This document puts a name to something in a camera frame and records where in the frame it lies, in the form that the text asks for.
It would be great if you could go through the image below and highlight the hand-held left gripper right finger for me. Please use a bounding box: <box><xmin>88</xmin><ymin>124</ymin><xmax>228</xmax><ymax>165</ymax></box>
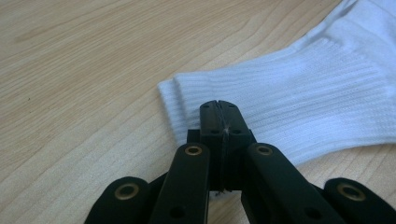
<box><xmin>217</xmin><ymin>99</ymin><xmax>347</xmax><ymax>224</ymax></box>

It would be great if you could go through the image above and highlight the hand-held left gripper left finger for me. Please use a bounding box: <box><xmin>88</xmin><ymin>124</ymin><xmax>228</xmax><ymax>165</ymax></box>
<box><xmin>148</xmin><ymin>99</ymin><xmax>226</xmax><ymax>224</ymax></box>

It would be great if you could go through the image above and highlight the white sock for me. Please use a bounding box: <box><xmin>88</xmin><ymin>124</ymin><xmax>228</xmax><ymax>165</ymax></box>
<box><xmin>156</xmin><ymin>77</ymin><xmax>190</xmax><ymax>147</ymax></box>
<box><xmin>173</xmin><ymin>0</ymin><xmax>396</xmax><ymax>167</ymax></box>

